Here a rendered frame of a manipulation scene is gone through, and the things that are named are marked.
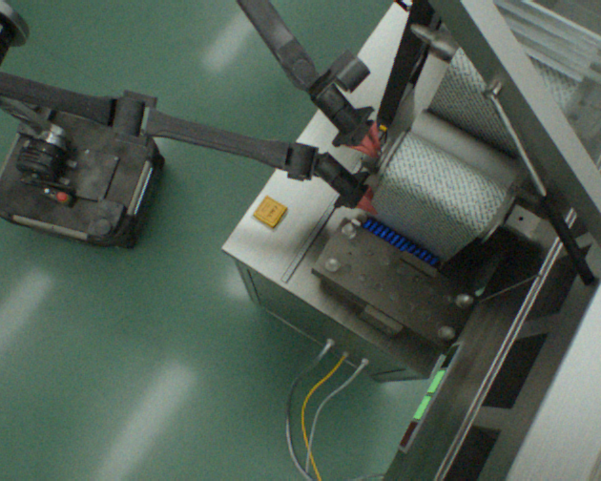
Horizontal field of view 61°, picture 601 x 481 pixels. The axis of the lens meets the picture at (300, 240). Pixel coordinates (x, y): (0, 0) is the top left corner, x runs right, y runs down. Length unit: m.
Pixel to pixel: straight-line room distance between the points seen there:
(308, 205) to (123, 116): 0.58
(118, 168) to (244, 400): 1.12
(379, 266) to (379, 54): 0.73
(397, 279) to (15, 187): 1.72
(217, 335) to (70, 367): 0.64
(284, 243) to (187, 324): 1.01
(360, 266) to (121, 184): 1.31
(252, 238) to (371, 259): 0.35
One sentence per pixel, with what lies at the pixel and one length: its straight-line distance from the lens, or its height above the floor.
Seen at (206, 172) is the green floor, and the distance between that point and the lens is 2.52.
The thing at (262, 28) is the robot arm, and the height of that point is 1.39.
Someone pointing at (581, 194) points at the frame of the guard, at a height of 1.77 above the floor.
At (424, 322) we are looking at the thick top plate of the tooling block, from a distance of 1.30.
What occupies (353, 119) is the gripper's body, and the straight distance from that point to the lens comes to 1.11.
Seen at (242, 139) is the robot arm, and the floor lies 1.25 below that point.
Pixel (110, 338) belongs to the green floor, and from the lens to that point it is 2.42.
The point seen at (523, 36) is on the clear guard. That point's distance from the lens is 0.56.
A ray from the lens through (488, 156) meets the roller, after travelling 1.24.
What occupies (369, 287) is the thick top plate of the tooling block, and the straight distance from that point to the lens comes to 1.29.
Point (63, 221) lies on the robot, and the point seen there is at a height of 0.24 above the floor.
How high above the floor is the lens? 2.28
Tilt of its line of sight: 74 degrees down
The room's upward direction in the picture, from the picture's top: 4 degrees clockwise
